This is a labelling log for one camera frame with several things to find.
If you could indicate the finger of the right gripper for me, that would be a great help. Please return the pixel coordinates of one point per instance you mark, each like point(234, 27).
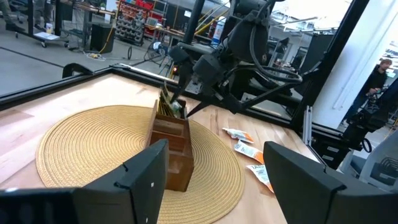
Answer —
point(228, 104)
point(184, 71)

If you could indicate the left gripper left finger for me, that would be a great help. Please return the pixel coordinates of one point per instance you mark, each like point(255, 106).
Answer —
point(133, 196)

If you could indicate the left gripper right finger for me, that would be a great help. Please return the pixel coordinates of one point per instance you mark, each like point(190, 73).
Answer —
point(298, 186)

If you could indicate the white orange tea bag packet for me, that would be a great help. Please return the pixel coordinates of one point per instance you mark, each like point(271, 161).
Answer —
point(248, 152)
point(261, 175)
point(239, 136)

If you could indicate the green tea bag packet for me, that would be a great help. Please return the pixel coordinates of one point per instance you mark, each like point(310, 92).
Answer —
point(164, 105)
point(176, 109)

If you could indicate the brown wooden tea box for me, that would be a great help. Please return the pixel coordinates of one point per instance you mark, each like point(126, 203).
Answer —
point(177, 155)

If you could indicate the black background robot arm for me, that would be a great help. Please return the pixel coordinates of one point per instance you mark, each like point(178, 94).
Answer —
point(367, 121)

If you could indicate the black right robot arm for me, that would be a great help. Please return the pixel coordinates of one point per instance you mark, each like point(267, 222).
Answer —
point(248, 34)

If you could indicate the black metal pole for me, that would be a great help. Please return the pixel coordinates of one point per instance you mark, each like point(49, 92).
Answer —
point(194, 21)

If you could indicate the round woven straw placemat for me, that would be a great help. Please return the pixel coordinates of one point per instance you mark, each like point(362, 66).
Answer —
point(93, 146)

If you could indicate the shelving with red bins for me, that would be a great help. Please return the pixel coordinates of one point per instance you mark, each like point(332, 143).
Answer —
point(130, 25)

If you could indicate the grey plastic equipment housing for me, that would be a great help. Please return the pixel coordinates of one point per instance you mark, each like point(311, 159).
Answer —
point(382, 165)

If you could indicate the black cabinet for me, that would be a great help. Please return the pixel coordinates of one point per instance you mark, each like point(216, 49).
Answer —
point(101, 37)

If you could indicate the person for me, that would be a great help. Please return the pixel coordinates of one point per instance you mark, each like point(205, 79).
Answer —
point(373, 82)
point(7, 12)
point(43, 11)

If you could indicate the metal rolling cart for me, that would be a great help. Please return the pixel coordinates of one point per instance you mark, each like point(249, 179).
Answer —
point(46, 36)

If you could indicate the small black bracket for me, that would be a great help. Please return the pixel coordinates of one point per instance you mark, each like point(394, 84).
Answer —
point(71, 66)

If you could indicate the black aluminium rig frame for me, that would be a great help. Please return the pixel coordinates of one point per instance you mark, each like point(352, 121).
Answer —
point(46, 88)

